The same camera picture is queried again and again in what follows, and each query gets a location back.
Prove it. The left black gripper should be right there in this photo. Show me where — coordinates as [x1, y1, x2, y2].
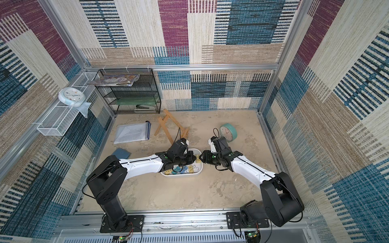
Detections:
[173, 150, 198, 166]

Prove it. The white plastic storage box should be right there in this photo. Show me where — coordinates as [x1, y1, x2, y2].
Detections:
[161, 148, 203, 178]

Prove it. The small wooden easel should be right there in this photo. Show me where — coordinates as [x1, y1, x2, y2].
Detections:
[154, 109, 189, 144]

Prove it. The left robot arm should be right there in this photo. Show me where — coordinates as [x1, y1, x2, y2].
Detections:
[86, 138, 197, 232]

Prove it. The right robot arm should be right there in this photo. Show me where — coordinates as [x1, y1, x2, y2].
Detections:
[200, 136, 305, 227]

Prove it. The teal alarm clock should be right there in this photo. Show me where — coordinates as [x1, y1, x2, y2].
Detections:
[220, 123, 238, 142]

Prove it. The blue square cloth pad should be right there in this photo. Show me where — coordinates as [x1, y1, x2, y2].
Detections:
[112, 148, 131, 160]

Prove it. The clear zip document pouch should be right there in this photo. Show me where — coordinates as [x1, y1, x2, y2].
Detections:
[113, 121, 151, 144]

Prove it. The magazine on shelf top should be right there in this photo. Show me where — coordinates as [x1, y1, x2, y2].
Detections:
[88, 75, 140, 87]

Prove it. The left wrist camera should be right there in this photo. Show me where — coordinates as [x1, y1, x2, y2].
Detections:
[179, 138, 189, 147]

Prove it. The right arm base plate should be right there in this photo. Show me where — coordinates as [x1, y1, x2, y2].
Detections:
[225, 211, 270, 229]

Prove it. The black wire mesh shelf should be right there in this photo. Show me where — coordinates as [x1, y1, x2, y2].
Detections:
[94, 68, 162, 115]

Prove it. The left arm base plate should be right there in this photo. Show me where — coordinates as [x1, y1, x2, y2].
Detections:
[100, 214, 145, 233]

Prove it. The white round wall clock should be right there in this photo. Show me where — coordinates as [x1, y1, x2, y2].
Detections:
[58, 87, 86, 107]

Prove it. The white wire wall basket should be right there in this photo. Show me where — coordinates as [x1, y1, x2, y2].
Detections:
[37, 72, 95, 136]

